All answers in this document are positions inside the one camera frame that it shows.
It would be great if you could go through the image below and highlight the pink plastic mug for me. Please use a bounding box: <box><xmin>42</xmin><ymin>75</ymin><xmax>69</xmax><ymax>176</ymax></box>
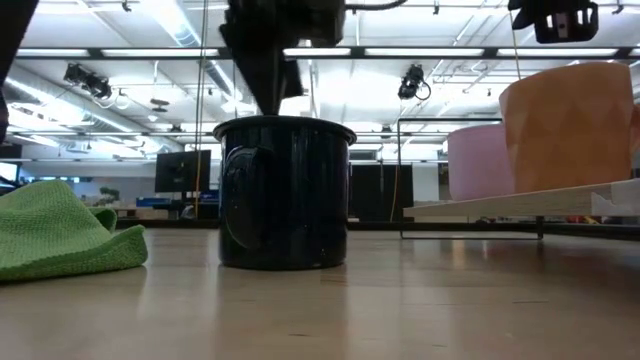
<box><xmin>446</xmin><ymin>123</ymin><xmax>516</xmax><ymax>202</ymax></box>

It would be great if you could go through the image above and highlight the green microfibre cloth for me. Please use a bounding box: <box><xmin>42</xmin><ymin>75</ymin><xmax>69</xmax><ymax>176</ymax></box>
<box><xmin>0</xmin><ymin>179</ymin><xmax>149</xmax><ymax>284</ymax></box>

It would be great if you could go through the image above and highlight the black computer monitor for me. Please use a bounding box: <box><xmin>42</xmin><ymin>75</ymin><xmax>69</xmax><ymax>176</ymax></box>
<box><xmin>154</xmin><ymin>149</ymin><xmax>212</xmax><ymax>194</ymax></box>

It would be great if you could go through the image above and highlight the thin hanging cable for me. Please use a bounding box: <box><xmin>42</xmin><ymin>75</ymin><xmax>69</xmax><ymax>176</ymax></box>
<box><xmin>194</xmin><ymin>0</ymin><xmax>209</xmax><ymax>216</ymax></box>

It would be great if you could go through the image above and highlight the black overhead beam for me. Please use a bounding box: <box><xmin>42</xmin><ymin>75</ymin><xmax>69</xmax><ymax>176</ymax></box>
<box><xmin>14</xmin><ymin>46</ymin><xmax>640</xmax><ymax>60</ymax></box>

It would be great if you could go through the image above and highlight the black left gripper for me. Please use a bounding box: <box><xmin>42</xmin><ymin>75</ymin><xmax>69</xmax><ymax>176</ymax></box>
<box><xmin>219</xmin><ymin>0</ymin><xmax>346</xmax><ymax>116</ymax></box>

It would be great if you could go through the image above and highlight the black ceiling spotlight cluster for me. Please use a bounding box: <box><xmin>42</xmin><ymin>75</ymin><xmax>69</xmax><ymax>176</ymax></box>
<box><xmin>63</xmin><ymin>63</ymin><xmax>114</xmax><ymax>99</ymax></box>

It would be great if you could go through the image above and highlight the black panel with yellow cable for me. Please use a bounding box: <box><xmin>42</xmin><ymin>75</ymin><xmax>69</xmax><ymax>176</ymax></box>
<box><xmin>349</xmin><ymin>163</ymin><xmax>414</xmax><ymax>224</ymax></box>

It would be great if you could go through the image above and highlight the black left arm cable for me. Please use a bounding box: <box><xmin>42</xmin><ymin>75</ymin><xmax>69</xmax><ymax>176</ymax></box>
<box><xmin>344</xmin><ymin>0</ymin><xmax>409</xmax><ymax>12</ymax></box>

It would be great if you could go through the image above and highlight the black enamel mug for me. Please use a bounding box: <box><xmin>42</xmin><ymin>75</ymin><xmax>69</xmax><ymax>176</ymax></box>
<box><xmin>212</xmin><ymin>114</ymin><xmax>358</xmax><ymax>271</ymax></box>

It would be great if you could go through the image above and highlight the black ceiling-mounted camera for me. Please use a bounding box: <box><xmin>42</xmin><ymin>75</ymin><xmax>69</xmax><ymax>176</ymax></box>
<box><xmin>398</xmin><ymin>63</ymin><xmax>432</xmax><ymax>101</ymax></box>

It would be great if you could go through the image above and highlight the wooden shelf board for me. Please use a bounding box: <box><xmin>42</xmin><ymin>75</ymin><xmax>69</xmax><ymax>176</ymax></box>
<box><xmin>397</xmin><ymin>118</ymin><xmax>640</xmax><ymax>240</ymax></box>

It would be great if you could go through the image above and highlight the orange ceramic mug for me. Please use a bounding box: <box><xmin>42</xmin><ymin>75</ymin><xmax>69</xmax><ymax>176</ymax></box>
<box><xmin>498</xmin><ymin>61</ymin><xmax>640</xmax><ymax>195</ymax></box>

